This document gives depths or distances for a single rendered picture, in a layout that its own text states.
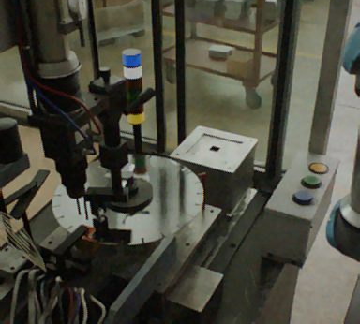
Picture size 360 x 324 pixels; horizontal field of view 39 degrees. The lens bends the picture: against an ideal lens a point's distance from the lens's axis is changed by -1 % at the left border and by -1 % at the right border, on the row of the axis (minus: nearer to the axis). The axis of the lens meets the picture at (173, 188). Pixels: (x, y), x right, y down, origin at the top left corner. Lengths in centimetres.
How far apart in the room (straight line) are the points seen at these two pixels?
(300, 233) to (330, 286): 112
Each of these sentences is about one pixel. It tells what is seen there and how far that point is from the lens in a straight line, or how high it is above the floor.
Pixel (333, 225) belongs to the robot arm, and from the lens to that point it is 109.
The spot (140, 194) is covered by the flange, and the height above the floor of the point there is 96.
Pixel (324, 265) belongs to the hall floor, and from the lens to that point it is 238.
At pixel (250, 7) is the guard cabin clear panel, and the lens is 133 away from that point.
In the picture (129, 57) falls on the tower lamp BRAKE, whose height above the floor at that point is 115.
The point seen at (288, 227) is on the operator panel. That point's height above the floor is 86.
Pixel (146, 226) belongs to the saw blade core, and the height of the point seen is 95.
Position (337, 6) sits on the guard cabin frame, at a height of 128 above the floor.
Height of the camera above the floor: 161
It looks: 36 degrees down
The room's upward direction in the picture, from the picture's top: 2 degrees counter-clockwise
